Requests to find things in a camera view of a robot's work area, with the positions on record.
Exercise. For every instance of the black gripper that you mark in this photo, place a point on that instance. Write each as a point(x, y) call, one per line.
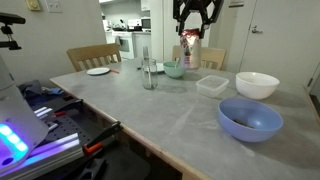
point(208, 9)

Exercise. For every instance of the red and silver soda can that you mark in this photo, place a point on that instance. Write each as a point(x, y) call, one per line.
point(190, 44)

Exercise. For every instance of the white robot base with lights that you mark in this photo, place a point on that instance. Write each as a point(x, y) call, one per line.
point(20, 129)

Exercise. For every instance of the wooden chair behind teal bowl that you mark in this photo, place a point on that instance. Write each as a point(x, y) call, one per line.
point(211, 58)

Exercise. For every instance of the utensil in teal bowl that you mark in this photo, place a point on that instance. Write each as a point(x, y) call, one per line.
point(178, 62)

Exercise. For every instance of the microwave oven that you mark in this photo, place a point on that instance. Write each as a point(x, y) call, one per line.
point(146, 22)

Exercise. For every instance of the teal green bowl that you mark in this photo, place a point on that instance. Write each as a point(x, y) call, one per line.
point(173, 70)

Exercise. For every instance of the utensil in glass jar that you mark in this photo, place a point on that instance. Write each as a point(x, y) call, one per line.
point(146, 66)

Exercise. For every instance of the clear glass jar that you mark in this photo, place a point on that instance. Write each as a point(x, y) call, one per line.
point(154, 74)

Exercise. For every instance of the clear plastic container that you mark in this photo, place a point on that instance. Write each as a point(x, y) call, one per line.
point(211, 86)

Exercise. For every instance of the white stove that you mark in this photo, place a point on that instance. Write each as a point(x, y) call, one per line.
point(125, 41)

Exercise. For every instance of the white ceramic bowl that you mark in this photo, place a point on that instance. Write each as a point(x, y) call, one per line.
point(256, 85)

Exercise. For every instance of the white plate near orange strip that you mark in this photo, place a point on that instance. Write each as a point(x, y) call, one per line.
point(98, 71)

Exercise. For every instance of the blue plastic bowl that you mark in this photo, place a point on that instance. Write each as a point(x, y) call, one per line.
point(248, 120)

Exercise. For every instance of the wooden chair at table end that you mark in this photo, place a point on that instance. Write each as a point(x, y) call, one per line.
point(84, 58)

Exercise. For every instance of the black orange clamp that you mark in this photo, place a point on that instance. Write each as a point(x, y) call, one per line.
point(96, 143)

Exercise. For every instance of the silver door handle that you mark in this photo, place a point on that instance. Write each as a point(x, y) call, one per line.
point(255, 30)

